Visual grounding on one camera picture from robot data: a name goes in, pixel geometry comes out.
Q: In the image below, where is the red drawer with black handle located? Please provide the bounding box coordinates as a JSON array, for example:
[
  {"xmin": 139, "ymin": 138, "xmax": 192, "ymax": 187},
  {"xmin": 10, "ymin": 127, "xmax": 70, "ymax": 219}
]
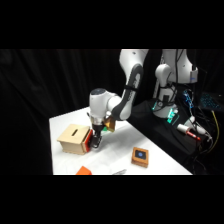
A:
[{"xmin": 82, "ymin": 129, "xmax": 98, "ymax": 152}]

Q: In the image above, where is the wooden block with blue button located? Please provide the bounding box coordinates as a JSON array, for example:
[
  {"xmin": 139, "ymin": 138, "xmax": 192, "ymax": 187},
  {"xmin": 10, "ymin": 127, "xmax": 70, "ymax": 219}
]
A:
[{"xmin": 130, "ymin": 146, "xmax": 150, "ymax": 169}]

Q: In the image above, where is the yellow cable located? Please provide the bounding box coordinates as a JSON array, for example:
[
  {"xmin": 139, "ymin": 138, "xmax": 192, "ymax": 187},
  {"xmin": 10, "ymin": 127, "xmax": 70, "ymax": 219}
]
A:
[{"xmin": 205, "ymin": 109, "xmax": 221, "ymax": 155}]

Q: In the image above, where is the orange block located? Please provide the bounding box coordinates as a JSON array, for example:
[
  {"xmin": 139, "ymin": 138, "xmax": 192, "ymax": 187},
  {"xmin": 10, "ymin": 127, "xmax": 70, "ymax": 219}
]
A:
[{"xmin": 75, "ymin": 165, "xmax": 93, "ymax": 176}]

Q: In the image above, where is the green lit control box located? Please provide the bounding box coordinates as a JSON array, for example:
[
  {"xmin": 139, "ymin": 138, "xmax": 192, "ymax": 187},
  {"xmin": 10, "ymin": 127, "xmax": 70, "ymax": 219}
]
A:
[{"xmin": 166, "ymin": 108, "xmax": 180, "ymax": 125}]

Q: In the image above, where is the blue cable bundle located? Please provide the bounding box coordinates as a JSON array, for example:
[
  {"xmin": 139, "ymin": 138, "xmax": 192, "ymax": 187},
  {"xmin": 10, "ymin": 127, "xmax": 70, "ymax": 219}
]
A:
[{"xmin": 182, "ymin": 88, "xmax": 197, "ymax": 112}]

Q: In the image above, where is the white cylinder with red tip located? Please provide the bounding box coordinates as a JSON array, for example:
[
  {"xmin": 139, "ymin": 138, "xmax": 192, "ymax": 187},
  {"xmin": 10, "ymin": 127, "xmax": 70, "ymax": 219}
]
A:
[{"xmin": 176, "ymin": 123, "xmax": 202, "ymax": 141}]

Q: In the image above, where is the black curtain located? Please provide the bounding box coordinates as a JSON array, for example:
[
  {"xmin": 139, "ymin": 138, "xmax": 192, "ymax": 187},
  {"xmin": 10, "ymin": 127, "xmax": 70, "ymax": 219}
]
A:
[{"xmin": 0, "ymin": 49, "xmax": 224, "ymax": 176}]

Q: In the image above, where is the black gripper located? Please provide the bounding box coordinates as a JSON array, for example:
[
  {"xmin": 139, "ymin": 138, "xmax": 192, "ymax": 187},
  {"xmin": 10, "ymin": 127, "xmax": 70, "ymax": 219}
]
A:
[{"xmin": 89, "ymin": 123, "xmax": 104, "ymax": 150}]

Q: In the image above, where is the wooden box with slot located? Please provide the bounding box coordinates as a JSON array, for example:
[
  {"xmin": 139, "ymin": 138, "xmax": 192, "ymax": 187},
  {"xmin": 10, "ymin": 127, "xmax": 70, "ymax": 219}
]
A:
[{"xmin": 56, "ymin": 123, "xmax": 91, "ymax": 156}]

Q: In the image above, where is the blue lit keyboard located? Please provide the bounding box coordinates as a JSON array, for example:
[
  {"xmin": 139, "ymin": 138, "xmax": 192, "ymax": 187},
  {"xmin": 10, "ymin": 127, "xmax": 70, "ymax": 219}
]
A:
[{"xmin": 199, "ymin": 92, "xmax": 222, "ymax": 112}]

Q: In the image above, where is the tan wrist camera box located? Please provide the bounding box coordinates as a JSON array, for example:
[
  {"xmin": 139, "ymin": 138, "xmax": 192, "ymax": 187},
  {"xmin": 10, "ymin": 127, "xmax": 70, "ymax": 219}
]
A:
[{"xmin": 103, "ymin": 115, "xmax": 117, "ymax": 133}]

